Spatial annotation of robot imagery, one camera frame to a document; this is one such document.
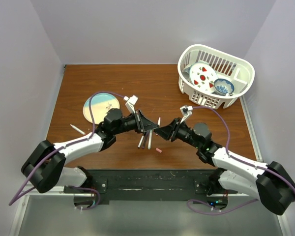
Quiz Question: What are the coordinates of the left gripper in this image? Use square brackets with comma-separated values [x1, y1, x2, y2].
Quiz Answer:
[113, 109, 159, 135]

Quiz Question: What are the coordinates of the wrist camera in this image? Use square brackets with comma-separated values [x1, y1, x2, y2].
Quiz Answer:
[180, 105, 193, 123]
[123, 95, 138, 114]

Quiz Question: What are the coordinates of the white plastic dish basket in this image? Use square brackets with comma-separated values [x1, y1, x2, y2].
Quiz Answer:
[177, 44, 255, 109]

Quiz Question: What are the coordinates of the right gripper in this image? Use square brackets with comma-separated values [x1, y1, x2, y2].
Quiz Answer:
[154, 117, 201, 149]

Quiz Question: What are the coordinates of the small black-tipped white marker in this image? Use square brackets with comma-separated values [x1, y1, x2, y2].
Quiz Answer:
[137, 135, 144, 148]

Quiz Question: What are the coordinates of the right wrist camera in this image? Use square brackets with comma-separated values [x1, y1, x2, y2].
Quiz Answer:
[180, 105, 193, 123]

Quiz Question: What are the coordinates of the strawberry pattern plate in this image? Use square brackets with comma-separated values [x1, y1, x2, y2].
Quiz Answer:
[189, 62, 218, 93]

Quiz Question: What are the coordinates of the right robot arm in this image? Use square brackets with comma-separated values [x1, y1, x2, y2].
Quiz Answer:
[154, 118, 295, 215]

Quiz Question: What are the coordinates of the white marker with green end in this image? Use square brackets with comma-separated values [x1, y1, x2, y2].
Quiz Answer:
[148, 130, 153, 149]

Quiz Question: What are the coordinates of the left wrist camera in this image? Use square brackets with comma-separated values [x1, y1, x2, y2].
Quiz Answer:
[123, 95, 138, 114]

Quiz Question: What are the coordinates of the purple pen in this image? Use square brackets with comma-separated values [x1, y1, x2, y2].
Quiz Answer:
[142, 132, 149, 149]

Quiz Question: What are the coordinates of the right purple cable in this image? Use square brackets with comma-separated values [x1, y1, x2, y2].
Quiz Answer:
[186, 106, 295, 216]

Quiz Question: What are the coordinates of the white pen at table edge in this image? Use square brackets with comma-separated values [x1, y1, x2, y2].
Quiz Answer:
[70, 124, 86, 135]

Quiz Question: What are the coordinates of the blue and white bowl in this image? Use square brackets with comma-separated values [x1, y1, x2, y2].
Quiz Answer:
[213, 78, 235, 96]

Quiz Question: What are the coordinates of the round pastel plate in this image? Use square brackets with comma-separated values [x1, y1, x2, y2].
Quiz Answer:
[90, 93, 120, 124]

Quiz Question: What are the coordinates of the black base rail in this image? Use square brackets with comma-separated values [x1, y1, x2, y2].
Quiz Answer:
[63, 169, 229, 206]

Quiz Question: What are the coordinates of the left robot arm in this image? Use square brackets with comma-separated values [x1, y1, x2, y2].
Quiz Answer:
[21, 109, 159, 193]

